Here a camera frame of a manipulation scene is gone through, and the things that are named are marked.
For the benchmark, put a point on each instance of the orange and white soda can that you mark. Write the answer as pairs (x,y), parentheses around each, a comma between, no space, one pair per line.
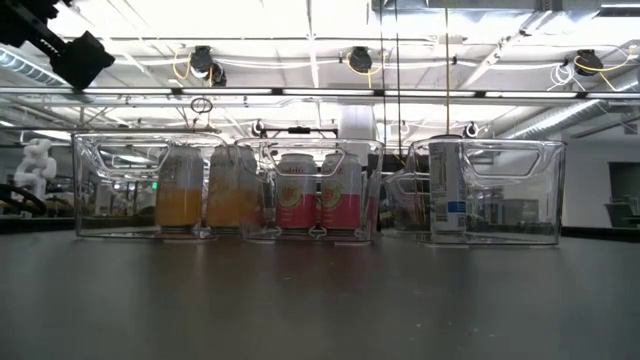
(232,205)
(179,205)

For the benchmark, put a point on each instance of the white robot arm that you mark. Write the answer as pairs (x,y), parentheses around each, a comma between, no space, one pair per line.
(35,165)

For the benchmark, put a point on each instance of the dark cabinet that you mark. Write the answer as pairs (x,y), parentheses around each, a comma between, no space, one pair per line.
(625,190)

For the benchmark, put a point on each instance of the silver air duct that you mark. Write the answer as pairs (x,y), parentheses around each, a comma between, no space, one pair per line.
(560,117)

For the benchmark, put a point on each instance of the pink and white soda can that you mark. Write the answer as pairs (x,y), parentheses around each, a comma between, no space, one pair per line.
(296,210)
(341,210)

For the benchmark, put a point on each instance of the black horizontal mount bar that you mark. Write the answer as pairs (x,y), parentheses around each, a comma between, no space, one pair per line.
(300,131)

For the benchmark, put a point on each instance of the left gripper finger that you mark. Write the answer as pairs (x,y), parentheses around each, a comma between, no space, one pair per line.
(87,60)

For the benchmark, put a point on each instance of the clear plastic bin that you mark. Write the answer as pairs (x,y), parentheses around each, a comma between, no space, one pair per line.
(372,200)
(125,220)
(525,220)

